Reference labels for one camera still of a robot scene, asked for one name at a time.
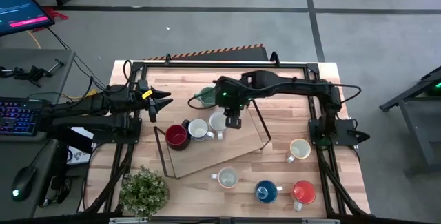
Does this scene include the yellow cable with plug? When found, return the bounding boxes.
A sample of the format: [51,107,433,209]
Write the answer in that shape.
[61,88,99,101]

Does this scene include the backlit keyboard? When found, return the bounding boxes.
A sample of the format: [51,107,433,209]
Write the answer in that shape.
[0,96,44,137]

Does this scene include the wooden shelf black frame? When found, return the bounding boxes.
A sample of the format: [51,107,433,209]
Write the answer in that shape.
[153,99,272,180]

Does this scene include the thin yellow cable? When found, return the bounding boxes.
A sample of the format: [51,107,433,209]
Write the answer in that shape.
[26,30,42,50]

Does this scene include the black metal stand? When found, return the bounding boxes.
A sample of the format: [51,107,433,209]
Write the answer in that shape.
[378,65,441,176]

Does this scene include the potted green plant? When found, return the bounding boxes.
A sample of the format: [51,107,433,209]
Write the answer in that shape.
[119,164,170,218]

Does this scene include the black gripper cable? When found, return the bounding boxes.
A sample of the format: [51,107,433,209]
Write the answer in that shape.
[187,85,221,110]

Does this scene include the computer monitor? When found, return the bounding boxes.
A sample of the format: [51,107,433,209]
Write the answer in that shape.
[0,0,55,37]

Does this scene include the black mug red interior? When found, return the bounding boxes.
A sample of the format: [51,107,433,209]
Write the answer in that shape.
[164,123,192,152]

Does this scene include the white mug yellow rim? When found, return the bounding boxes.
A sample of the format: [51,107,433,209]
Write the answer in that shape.
[285,138,312,164]

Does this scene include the blue floral white mug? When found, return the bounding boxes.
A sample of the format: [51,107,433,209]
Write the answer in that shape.
[187,118,215,143]

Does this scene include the black computer mouse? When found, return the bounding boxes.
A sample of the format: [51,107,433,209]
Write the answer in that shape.
[10,165,38,203]

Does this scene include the white printed paper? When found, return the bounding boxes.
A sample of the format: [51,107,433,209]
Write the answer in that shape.
[67,127,96,165]

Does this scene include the black table frame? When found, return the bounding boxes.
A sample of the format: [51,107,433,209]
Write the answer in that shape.
[79,51,371,218]

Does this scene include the red lattice white mug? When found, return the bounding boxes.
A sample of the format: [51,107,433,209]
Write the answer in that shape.
[209,111,229,141]

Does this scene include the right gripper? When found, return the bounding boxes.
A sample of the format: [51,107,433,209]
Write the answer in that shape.
[215,74,254,130]

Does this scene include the black desk clamp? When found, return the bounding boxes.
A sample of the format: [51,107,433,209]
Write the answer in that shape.
[0,58,65,88]

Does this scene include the orange mug white handle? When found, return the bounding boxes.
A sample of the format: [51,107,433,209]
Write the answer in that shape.
[291,179,317,212]

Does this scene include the hazard-striped black platform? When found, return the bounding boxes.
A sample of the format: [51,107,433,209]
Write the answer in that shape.
[143,43,269,62]

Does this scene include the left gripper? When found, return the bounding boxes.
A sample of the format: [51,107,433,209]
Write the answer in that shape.
[132,79,174,123]

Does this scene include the grey desk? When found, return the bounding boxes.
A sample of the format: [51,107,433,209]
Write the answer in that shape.
[0,48,76,218]

